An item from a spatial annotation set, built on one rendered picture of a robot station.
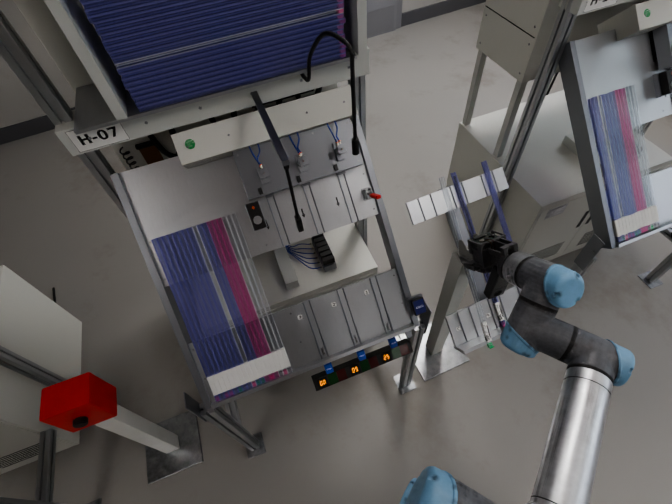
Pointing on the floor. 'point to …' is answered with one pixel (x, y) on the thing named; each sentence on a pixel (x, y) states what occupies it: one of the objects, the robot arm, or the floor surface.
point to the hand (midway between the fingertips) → (463, 251)
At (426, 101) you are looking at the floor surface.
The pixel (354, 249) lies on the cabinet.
